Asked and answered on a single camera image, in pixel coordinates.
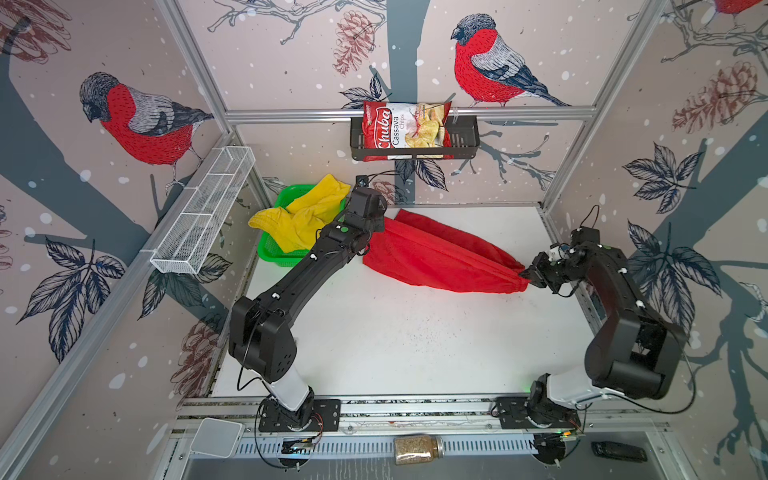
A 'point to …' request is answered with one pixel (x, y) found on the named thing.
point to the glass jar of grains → (417, 449)
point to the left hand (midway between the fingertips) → (369, 207)
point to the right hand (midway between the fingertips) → (518, 277)
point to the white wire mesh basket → (187, 237)
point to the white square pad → (217, 438)
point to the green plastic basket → (271, 247)
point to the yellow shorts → (297, 224)
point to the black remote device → (619, 450)
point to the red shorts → (414, 249)
